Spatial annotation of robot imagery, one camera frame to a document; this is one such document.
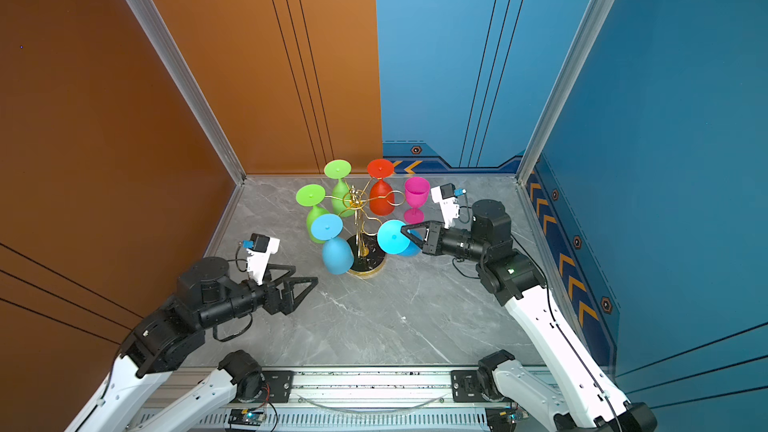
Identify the green wine glass left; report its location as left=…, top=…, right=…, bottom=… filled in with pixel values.
left=296, top=184, right=329, bottom=244

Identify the right green circuit board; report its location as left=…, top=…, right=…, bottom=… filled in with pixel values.
left=485, top=408, right=528, bottom=432

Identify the blue wine glass front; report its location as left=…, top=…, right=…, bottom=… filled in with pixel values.
left=310, top=214, right=355, bottom=275

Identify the blue wine glass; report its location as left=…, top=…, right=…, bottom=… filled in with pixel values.
left=310, top=214, right=355, bottom=275
left=377, top=219, right=421, bottom=257

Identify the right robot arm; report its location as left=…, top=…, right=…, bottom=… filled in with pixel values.
left=379, top=199, right=658, bottom=431

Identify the green wine glass back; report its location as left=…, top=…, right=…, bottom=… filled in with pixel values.
left=324, top=159, right=355, bottom=218

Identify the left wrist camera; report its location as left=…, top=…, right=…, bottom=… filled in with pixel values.
left=241, top=233, right=280, bottom=285

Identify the green wine glass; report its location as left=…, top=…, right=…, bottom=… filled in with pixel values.
left=296, top=184, right=329, bottom=244
left=324, top=159, right=355, bottom=218

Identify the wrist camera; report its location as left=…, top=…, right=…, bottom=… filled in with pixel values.
left=241, top=233, right=280, bottom=285
left=430, top=183, right=466, bottom=229

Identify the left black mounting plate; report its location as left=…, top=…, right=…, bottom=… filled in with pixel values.
left=234, top=370, right=295, bottom=404

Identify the gold wine glass rack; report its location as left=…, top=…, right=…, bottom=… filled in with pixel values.
left=346, top=180, right=401, bottom=279

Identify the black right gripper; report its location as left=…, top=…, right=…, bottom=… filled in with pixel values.
left=401, top=221, right=491, bottom=265

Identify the pink wine glass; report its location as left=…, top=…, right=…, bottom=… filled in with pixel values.
left=404, top=177, right=430, bottom=224

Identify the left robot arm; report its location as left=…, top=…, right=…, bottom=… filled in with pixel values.
left=67, top=257, right=319, bottom=431

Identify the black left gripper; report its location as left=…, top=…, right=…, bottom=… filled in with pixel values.
left=202, top=263, right=319, bottom=333

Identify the green circuit board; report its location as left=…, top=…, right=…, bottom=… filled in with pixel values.
left=227, top=408, right=267, bottom=429
left=485, top=408, right=528, bottom=432

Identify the left green circuit board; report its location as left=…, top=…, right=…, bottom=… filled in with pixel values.
left=227, top=408, right=267, bottom=429

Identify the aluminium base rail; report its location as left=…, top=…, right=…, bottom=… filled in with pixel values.
left=131, top=366, right=554, bottom=431

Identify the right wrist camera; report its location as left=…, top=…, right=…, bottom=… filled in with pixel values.
left=430, top=183, right=466, bottom=229

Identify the red wine glass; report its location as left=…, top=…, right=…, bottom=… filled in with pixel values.
left=367, top=158, right=395, bottom=217

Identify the black mounting plate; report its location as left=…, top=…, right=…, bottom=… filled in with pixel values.
left=449, top=369, right=513, bottom=405
left=234, top=370, right=295, bottom=404

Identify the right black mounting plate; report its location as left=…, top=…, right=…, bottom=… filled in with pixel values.
left=449, top=369, right=513, bottom=405

